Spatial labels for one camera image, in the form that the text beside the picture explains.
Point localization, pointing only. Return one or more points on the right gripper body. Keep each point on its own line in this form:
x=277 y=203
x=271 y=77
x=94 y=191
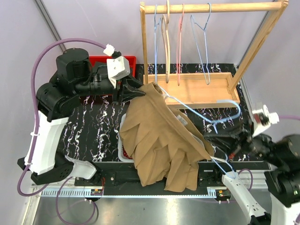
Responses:
x=247 y=140

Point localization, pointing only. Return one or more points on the white plastic basket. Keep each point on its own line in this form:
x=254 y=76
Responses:
x=121 y=149

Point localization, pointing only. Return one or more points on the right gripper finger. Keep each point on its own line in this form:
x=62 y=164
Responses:
x=228 y=133
x=226 y=144

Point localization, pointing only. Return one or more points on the tan garment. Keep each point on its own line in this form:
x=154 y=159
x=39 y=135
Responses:
x=163 y=142

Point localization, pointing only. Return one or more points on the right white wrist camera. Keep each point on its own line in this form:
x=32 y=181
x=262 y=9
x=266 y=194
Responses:
x=263 y=119

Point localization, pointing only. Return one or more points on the red plastic bin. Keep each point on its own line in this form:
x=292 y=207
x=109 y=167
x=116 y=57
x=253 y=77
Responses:
x=103 y=59

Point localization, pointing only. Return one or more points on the wooden hanger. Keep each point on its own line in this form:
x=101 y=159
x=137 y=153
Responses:
x=165 y=34

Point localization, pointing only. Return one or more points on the wooden clothes rack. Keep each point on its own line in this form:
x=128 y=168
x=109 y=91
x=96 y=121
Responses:
x=193 y=89

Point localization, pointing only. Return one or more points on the pink wire hanger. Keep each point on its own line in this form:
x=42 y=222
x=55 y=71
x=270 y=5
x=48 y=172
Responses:
x=178 y=46

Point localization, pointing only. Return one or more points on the red polka dot garment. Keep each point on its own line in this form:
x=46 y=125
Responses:
x=125 y=154

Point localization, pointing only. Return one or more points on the white cable duct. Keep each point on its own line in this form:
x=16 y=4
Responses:
x=91 y=193

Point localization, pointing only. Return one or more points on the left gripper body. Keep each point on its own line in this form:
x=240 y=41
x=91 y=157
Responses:
x=117 y=91

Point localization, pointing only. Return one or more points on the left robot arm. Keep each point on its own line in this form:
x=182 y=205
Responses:
x=75 y=77

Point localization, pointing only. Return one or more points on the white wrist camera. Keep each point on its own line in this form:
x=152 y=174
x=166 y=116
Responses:
x=263 y=119
x=117 y=66

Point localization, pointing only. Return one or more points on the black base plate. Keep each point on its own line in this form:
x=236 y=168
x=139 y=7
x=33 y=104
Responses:
x=122 y=179

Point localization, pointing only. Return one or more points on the light blue wire hanger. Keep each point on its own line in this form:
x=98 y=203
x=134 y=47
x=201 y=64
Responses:
x=157 y=26

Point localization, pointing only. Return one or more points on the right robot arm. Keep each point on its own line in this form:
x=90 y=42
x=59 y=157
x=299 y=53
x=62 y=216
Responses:
x=283 y=182

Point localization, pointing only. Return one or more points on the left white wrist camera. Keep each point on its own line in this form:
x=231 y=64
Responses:
x=117 y=66

